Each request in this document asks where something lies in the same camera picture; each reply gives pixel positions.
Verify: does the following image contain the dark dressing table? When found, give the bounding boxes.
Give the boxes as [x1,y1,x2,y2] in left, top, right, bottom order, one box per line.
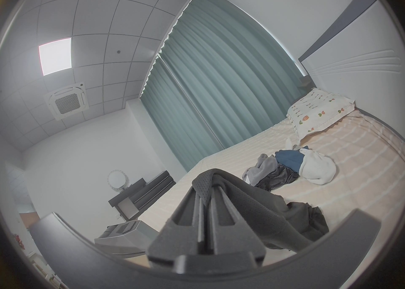
[108,178,147,222]

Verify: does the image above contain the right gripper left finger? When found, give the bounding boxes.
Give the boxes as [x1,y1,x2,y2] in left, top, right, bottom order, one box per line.
[147,183,208,266]

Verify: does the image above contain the bed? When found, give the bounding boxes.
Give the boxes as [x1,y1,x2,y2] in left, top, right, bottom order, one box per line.
[125,0,405,267]

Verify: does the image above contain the black chest of drawers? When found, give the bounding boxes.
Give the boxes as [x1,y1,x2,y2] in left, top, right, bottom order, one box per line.
[130,170,176,211]

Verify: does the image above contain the square ceiling light panel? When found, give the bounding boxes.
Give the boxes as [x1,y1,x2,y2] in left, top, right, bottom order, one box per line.
[39,37,73,76]

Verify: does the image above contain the black T-shirt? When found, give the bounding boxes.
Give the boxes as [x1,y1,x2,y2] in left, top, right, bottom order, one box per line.
[192,168,329,253]

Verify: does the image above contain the pile of clothes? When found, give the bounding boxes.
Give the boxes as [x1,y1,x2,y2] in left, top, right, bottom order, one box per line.
[242,137,336,192]

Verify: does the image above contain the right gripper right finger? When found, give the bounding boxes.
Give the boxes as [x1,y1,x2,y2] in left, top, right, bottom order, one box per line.
[206,190,267,263]

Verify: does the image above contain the white printed pillow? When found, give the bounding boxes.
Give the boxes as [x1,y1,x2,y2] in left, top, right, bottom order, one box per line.
[286,88,355,143]

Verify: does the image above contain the blue-green curtain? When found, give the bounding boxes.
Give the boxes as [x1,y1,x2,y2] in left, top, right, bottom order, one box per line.
[158,0,309,149]
[139,57,222,173]

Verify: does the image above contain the round white mirror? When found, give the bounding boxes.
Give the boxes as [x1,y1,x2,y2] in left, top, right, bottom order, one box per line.
[107,169,130,192]

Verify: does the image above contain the ceiling air conditioner vent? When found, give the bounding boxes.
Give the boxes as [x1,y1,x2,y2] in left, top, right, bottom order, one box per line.
[44,82,90,120]

